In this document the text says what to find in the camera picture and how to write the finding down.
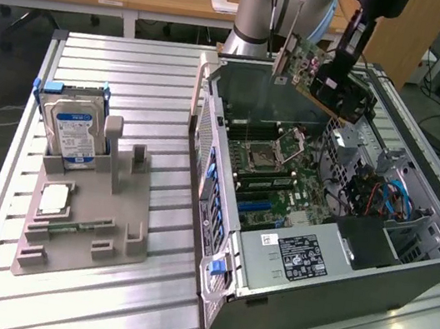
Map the light blue wire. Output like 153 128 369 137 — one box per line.
379 177 420 225

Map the black wire bundle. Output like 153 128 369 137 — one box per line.
341 172 375 219

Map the silver hard disk blue label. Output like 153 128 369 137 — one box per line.
30 88 116 176

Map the grey metal disk bay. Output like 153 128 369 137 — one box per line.
379 201 440 270

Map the black office chair base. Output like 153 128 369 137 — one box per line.
0 3 63 60

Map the grey power supply unit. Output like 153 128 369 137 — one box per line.
231 208 362 306

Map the wooden cabinet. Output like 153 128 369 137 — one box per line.
318 0 440 97

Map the silver CPU chip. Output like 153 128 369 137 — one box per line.
36 182 72 218

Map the blue case release latch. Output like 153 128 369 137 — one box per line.
205 257 228 279

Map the green GPU with black fan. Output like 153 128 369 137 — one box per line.
263 4 391 128

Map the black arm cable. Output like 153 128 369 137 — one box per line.
257 0 283 52

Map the grey plastic parts rack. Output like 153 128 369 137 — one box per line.
8 101 171 298

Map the orange wire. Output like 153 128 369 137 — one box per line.
364 179 383 218

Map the perforated metal disk bay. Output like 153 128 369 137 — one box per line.
314 113 387 182

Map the green motherboard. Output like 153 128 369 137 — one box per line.
209 110 360 248

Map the metal CPU socket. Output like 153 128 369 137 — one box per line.
244 137 283 175

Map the hard disk drive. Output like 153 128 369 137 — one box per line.
22 71 121 157

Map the metal socket cover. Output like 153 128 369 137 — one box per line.
272 123 310 159

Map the black open PC case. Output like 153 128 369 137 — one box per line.
153 34 440 329

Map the green RAM stick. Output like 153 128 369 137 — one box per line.
46 216 97 240
236 169 291 197

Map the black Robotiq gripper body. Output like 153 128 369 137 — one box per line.
342 0 410 46

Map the long black expansion slot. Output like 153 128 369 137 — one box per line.
237 188 273 206

